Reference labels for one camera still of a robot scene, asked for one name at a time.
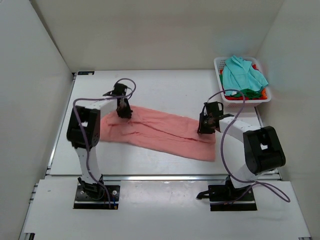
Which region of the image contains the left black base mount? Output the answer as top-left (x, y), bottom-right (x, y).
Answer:
top-left (73, 177), bottom-right (121, 210)

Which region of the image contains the salmon pink t shirt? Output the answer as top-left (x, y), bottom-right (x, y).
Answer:
top-left (100, 106), bottom-right (216, 162)

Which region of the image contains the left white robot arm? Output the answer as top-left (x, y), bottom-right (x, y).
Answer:
top-left (66, 81), bottom-right (136, 199)

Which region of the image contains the aluminium rail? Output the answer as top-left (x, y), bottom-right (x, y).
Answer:
top-left (44, 171), bottom-right (282, 181)

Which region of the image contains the white plastic basket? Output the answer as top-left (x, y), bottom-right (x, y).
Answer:
top-left (213, 56), bottom-right (272, 107)

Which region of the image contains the green t shirt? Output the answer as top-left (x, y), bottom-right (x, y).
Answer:
top-left (231, 89), bottom-right (263, 101)

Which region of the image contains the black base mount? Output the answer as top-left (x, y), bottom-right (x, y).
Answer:
top-left (73, 177), bottom-right (121, 210)
top-left (196, 176), bottom-right (258, 212)

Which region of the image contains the small dark label sticker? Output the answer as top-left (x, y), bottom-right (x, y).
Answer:
top-left (77, 71), bottom-right (95, 76)

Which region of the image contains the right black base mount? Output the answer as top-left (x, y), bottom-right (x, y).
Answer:
top-left (196, 176), bottom-right (258, 212)

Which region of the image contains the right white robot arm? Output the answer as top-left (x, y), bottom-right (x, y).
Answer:
top-left (196, 101), bottom-right (286, 205)

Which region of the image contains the teal t shirt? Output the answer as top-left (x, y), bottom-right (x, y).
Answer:
top-left (222, 55), bottom-right (269, 92)

